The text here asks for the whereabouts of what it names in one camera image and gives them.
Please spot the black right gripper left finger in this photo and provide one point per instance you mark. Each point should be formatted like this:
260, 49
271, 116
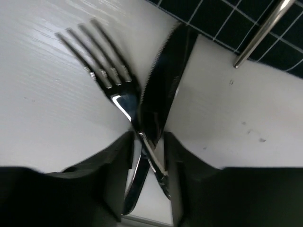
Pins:
88, 194

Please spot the dark checked cloth napkin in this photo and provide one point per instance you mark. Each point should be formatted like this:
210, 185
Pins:
233, 23

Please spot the silver spoon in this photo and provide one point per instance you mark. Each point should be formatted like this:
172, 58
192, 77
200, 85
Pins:
272, 19

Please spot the silver fork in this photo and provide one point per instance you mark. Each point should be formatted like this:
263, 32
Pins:
123, 91

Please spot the silver knife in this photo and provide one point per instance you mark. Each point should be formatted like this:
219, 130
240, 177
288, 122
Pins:
156, 101

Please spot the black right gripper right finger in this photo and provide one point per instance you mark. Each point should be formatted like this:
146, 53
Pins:
204, 196

